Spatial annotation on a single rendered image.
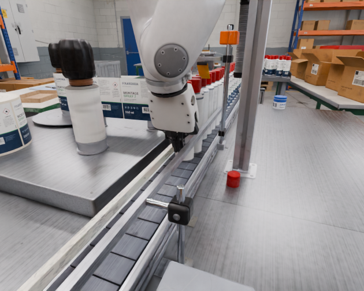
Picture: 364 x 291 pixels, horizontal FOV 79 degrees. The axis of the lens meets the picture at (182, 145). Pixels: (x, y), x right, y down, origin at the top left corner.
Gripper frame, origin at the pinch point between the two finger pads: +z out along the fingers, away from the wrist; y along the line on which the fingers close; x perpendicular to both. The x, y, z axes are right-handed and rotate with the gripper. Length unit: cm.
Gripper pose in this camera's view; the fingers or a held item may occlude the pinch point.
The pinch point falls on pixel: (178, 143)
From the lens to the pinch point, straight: 54.2
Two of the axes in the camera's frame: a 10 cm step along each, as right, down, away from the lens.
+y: -9.4, -1.4, 3.2
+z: 1.2, 7.3, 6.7
